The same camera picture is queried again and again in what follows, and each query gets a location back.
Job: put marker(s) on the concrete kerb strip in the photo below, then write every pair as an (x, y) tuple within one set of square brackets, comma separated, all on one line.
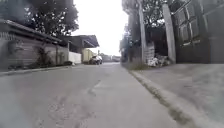
[(30, 70)]

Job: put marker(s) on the trees behind gate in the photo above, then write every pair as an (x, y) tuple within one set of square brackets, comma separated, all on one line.
[(151, 11)]

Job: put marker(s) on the dark bushes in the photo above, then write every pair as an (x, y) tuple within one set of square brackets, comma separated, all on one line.
[(130, 50)]

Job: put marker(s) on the large dark tree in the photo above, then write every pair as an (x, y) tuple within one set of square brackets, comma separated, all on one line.
[(50, 15)]

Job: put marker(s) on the dark panelled gate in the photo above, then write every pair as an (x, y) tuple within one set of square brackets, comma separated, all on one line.
[(200, 36)]

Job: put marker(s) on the white wall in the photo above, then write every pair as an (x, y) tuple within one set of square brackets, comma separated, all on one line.
[(75, 57)]

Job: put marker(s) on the grey paved road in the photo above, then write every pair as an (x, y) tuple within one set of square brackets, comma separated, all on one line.
[(100, 100)]

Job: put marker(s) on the thin concrete pole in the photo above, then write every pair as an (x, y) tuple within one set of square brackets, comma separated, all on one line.
[(142, 36)]

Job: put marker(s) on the grey walled building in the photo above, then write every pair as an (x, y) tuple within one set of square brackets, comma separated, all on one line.
[(23, 50)]

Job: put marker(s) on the house with dark roof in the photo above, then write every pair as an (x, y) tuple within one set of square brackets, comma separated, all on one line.
[(80, 41)]

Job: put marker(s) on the parked car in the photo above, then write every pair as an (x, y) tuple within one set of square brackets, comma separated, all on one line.
[(96, 60)]

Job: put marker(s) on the grey concrete apron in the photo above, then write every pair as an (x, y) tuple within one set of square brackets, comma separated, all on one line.
[(196, 86)]

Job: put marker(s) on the leafy plant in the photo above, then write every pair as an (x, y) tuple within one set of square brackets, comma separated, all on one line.
[(43, 57)]

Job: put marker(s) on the thick concrete pole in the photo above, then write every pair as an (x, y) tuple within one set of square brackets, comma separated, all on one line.
[(169, 36)]

